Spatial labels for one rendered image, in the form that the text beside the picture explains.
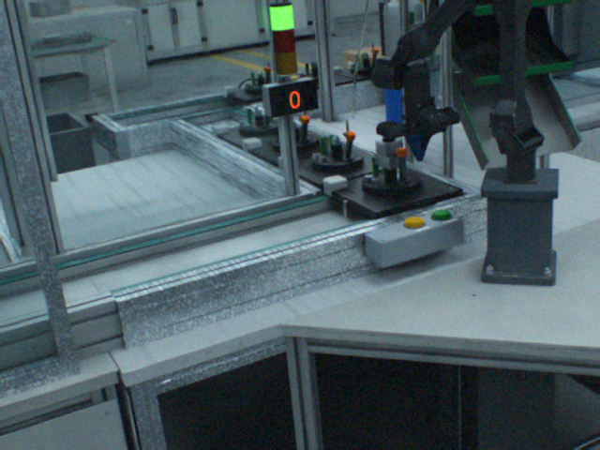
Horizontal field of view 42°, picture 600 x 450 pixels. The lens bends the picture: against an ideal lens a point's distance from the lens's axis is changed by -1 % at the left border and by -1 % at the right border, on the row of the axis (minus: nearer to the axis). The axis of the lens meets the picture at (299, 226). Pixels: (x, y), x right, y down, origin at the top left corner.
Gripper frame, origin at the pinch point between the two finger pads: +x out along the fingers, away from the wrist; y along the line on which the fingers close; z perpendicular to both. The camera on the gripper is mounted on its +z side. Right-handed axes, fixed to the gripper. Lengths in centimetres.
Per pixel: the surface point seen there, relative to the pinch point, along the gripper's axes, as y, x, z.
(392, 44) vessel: 54, -7, -90
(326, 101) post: 43, 16, -119
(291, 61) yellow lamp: -18.8, -19.3, -21.5
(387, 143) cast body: -1.5, 1.2, -10.3
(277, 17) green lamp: -20.8, -29.2, -22.4
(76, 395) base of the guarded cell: -83, 26, 11
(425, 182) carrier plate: 8.2, 12.6, -9.7
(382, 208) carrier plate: -9.5, 12.6, -1.2
